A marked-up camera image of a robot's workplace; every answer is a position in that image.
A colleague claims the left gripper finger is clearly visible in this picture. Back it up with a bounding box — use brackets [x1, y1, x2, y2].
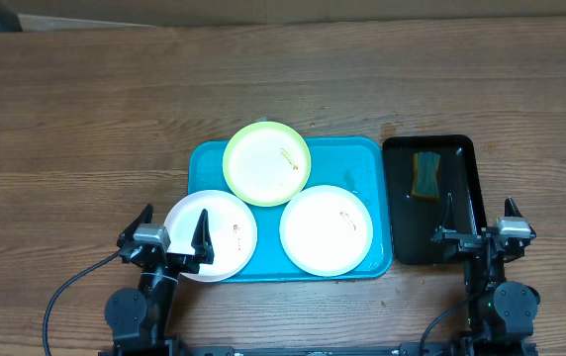
[191, 209, 213, 257]
[117, 204, 153, 246]

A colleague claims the green yellow sponge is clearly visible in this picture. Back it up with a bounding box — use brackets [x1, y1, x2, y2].
[411, 151, 440, 200]

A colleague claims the yellow-green rimmed plate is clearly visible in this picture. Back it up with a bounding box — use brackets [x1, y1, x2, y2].
[223, 121, 312, 207]

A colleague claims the white round plate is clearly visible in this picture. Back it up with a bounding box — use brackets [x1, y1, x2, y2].
[279, 185, 374, 277]

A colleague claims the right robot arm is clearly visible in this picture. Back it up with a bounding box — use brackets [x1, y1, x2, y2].
[418, 195, 540, 355]

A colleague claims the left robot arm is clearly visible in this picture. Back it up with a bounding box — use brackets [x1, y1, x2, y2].
[104, 205, 215, 356]

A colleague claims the black rectangular water tray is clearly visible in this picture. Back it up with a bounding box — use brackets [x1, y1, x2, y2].
[382, 134, 487, 265]

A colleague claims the blue plastic tray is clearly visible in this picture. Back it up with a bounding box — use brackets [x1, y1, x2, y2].
[188, 136, 393, 283]

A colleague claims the white plate with red stain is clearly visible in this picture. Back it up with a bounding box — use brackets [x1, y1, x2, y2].
[164, 190, 257, 282]

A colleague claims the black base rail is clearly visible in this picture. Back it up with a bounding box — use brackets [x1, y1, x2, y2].
[97, 340, 541, 356]

